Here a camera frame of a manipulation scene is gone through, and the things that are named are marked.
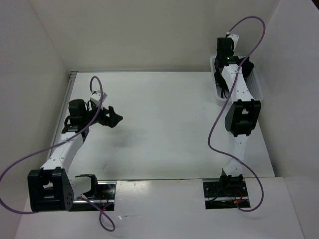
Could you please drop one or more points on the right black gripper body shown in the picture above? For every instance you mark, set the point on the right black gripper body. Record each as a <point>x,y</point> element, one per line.
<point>217,56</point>

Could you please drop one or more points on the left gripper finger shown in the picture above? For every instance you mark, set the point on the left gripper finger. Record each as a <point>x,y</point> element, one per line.
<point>113,114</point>
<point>112,122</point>

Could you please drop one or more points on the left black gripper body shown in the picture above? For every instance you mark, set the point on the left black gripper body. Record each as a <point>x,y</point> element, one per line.
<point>101,118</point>

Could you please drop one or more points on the black shorts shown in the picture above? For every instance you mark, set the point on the black shorts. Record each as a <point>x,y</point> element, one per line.
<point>247,68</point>

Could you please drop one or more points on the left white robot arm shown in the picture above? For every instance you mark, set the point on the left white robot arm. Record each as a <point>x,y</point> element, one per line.
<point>49,187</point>

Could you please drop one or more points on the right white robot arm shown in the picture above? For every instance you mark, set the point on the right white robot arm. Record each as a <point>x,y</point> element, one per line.
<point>241,118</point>

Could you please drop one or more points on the white plastic basket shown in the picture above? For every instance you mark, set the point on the white plastic basket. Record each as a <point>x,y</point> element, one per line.
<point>252,82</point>

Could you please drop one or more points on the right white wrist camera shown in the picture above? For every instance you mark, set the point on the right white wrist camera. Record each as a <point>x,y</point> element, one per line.
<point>234,38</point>

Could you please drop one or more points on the aluminium table edge rail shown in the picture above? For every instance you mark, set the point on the aluminium table edge rail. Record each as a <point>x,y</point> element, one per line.
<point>63,110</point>

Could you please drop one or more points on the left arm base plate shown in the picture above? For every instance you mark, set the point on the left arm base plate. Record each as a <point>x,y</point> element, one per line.
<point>103,198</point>

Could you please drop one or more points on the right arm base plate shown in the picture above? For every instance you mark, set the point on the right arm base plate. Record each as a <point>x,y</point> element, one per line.
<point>224,198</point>

